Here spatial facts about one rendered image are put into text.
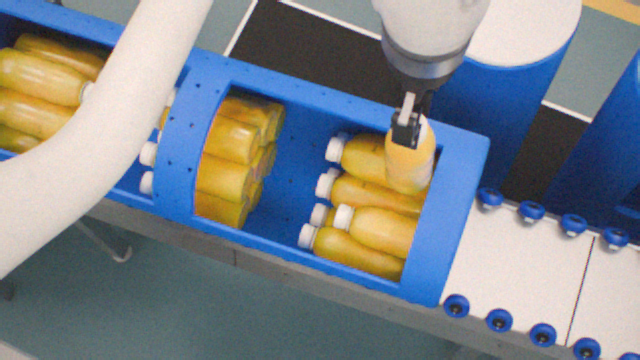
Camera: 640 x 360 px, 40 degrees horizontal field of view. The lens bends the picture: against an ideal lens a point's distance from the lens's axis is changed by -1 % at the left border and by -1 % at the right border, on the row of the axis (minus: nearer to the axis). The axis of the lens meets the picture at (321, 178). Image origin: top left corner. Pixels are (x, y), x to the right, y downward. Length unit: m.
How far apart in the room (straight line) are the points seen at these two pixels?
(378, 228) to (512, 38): 0.45
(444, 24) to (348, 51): 1.82
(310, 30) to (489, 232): 1.18
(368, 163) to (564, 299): 0.43
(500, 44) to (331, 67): 1.02
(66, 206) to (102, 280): 1.90
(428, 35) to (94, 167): 0.30
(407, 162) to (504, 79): 0.53
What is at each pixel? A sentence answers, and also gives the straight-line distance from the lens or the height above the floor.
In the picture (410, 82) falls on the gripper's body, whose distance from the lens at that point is 0.91.
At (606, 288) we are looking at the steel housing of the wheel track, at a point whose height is 0.93.
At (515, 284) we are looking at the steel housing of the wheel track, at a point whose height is 0.93.
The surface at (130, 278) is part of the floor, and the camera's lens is 2.59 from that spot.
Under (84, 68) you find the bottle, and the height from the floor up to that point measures 1.12.
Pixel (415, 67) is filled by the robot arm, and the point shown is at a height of 1.68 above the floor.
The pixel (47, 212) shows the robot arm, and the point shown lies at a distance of 0.72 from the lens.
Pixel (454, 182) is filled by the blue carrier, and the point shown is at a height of 1.23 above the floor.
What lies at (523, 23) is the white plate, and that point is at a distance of 1.64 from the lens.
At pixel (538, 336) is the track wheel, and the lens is 1.53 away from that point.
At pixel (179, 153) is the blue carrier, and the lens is 1.35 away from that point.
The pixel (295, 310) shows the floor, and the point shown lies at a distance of 2.50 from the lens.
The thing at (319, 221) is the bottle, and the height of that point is 1.01.
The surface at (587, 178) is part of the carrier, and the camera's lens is 1.99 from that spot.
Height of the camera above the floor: 2.46
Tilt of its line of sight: 71 degrees down
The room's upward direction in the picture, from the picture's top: 8 degrees counter-clockwise
